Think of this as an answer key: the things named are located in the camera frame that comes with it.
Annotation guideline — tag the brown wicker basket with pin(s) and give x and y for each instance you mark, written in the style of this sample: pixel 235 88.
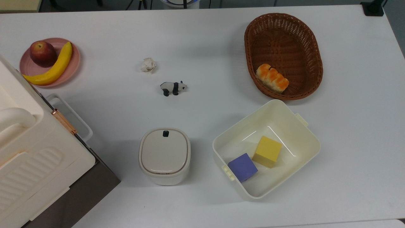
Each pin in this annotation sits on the brown wicker basket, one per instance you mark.
pixel 284 44

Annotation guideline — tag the yellow foam cube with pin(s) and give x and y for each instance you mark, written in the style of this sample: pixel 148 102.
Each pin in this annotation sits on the yellow foam cube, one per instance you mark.
pixel 267 151

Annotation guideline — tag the pink plate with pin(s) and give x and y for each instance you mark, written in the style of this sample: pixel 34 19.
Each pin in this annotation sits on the pink plate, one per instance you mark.
pixel 73 65

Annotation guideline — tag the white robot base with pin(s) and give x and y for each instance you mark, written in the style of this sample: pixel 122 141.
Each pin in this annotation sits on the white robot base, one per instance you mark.
pixel 180 3

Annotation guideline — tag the black and white panda toy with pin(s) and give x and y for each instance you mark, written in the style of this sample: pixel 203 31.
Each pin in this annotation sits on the black and white panda toy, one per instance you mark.
pixel 172 87

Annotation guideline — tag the small white trash can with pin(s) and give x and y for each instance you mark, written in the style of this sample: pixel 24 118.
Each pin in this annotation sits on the small white trash can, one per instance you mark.
pixel 164 156

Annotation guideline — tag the yellow banana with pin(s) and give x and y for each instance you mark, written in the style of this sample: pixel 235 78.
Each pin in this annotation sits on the yellow banana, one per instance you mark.
pixel 57 66

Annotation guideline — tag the red apple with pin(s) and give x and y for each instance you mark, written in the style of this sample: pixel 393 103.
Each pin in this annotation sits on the red apple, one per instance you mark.
pixel 43 53

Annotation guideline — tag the cream plastic storage bin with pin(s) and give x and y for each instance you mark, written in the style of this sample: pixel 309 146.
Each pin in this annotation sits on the cream plastic storage bin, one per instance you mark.
pixel 294 133

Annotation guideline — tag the black table clamp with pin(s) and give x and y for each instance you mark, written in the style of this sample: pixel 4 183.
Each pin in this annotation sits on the black table clamp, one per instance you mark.
pixel 374 7

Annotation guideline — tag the orange glazed bread loaf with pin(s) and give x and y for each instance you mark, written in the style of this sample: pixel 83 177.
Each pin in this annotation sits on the orange glazed bread loaf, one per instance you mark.
pixel 272 78

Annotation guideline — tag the purple foam cube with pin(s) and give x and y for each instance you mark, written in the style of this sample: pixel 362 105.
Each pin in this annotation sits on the purple foam cube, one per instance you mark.
pixel 242 167

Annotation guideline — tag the crumpled white paper ball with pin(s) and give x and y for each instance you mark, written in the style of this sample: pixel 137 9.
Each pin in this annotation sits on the crumpled white paper ball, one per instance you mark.
pixel 148 65

